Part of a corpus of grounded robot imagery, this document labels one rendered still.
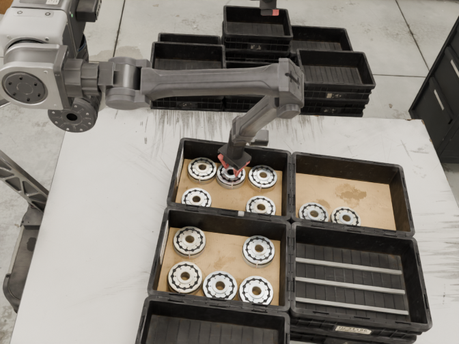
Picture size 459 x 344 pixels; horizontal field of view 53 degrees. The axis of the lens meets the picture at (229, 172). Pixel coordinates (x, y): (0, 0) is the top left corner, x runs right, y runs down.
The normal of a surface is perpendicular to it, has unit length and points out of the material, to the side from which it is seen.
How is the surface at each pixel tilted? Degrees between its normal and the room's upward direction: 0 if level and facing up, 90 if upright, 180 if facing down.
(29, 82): 90
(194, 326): 0
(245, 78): 31
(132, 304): 0
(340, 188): 0
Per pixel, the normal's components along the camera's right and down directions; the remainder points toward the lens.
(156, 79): -0.11, -0.18
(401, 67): 0.08, -0.63
